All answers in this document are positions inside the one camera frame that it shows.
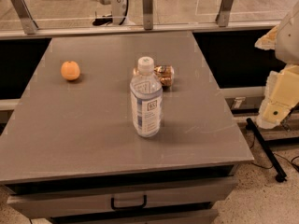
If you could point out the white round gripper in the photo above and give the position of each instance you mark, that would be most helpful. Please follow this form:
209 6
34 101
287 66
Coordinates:
290 39

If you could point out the clear plastic water bottle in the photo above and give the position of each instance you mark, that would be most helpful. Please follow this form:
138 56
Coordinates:
146 98

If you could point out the black floor stand bar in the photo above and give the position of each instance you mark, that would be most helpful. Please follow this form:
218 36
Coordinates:
281 175

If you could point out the crushed shiny can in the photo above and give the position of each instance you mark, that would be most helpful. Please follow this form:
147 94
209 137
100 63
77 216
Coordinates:
165 74

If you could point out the orange fruit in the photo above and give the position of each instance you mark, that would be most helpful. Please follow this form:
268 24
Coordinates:
70 70

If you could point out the right metal railing bracket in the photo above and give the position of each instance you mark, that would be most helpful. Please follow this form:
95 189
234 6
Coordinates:
223 15

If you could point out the metal railing bracket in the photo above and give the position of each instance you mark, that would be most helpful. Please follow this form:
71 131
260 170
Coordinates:
28 24
147 14
223 15

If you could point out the middle metal railing bracket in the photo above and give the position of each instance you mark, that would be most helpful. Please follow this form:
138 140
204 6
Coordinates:
147 14

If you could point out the left metal railing bracket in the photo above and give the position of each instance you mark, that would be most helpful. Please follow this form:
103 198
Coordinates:
28 24

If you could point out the grey drawer with black handle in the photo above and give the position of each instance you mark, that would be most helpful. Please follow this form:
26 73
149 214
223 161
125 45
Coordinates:
91 201

